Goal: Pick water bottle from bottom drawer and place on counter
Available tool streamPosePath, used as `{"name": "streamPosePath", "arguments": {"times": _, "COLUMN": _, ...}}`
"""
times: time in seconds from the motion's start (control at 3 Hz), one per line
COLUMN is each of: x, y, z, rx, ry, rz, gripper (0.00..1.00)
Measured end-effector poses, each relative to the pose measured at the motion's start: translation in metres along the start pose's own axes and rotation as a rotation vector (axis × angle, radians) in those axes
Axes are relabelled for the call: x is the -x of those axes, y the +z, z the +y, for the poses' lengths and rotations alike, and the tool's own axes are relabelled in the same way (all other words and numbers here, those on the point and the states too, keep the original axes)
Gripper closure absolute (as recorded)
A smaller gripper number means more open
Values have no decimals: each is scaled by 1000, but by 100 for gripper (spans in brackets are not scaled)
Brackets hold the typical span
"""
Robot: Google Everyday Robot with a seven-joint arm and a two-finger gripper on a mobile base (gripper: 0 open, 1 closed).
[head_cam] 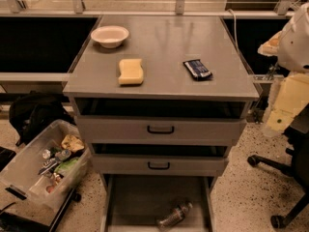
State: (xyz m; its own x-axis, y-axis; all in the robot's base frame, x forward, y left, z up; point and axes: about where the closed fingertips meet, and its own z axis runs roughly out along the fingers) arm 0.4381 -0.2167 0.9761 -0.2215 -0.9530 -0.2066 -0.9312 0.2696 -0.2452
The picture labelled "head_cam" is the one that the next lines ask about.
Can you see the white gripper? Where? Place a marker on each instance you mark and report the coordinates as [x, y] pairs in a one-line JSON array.
[[295, 47]]

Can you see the clear plastic water bottle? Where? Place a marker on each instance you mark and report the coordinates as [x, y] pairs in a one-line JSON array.
[[176, 215]]

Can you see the grey drawer cabinet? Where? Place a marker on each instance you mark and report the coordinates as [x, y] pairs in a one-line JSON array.
[[163, 43]]

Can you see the top grey drawer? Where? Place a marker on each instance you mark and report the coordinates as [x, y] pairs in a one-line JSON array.
[[129, 121]]

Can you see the grey drawer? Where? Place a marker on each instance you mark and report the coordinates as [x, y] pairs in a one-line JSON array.
[[140, 159], [134, 203], [129, 121]]

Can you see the middle grey drawer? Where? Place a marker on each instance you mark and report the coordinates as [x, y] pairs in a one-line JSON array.
[[140, 159]]

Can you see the bottom grey drawer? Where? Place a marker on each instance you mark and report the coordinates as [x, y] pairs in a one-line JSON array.
[[134, 203]]

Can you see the dark blue snack packet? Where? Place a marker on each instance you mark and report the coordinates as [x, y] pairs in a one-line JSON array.
[[197, 69]]

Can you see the black office chair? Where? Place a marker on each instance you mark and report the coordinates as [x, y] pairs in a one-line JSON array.
[[298, 136]]

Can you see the yellow sponge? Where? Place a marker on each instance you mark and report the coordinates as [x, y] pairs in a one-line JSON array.
[[131, 72]]

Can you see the white bowl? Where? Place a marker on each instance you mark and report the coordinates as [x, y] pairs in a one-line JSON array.
[[110, 36]]

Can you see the crumpled yellow wrapper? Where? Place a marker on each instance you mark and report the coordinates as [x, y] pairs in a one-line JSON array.
[[72, 143]]

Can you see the green packet in bin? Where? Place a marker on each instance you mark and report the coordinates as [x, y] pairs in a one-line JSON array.
[[66, 166]]

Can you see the black backpack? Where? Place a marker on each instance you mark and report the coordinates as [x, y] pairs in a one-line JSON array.
[[31, 114]]

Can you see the clear plastic storage bin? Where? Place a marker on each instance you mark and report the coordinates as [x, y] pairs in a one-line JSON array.
[[22, 175]]

